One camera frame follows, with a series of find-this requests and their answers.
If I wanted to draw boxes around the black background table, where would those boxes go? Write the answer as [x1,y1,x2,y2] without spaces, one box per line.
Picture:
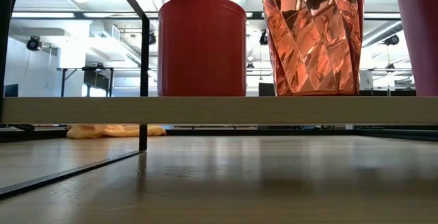
[55,66,115,98]

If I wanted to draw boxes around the red ceramic mug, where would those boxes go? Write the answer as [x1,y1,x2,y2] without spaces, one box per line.
[157,0,248,98]

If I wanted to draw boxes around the yellow cloth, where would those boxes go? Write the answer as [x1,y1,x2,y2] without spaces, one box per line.
[66,124,168,140]

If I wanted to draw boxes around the black background monitor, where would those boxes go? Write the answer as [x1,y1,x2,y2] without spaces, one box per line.
[2,84,19,98]

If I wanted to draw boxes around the black ceiling fan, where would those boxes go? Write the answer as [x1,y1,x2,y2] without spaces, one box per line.
[26,35,42,52]

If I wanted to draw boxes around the orange faceted glass cup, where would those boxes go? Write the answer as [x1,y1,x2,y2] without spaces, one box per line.
[261,0,367,97]

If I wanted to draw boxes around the black metal table frame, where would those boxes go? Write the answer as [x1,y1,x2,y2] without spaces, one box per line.
[0,123,438,143]

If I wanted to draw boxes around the maroon plastic cup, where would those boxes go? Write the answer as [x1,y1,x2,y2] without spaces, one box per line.
[396,0,438,97]

